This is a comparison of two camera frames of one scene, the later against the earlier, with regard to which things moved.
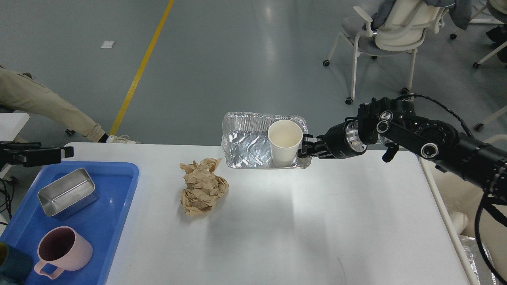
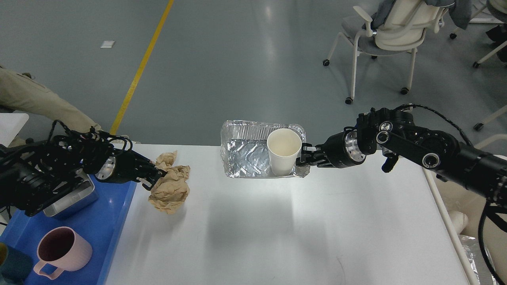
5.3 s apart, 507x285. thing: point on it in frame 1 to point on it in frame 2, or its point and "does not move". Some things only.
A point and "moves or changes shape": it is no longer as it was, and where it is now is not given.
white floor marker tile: (107, 44) does not move
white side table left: (10, 124) does not move
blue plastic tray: (101, 220) does not move
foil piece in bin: (483, 272) does not move
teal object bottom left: (15, 266) does not move
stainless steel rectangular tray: (69, 194) does not move
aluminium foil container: (245, 140) moves or changes shape
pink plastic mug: (64, 247) does not move
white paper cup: (284, 136) moves or changes shape
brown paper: (204, 189) to (172, 190)
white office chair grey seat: (401, 31) does not move
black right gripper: (340, 141) to (342, 150)
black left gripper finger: (31, 153) to (127, 166)
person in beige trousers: (20, 94) does not move
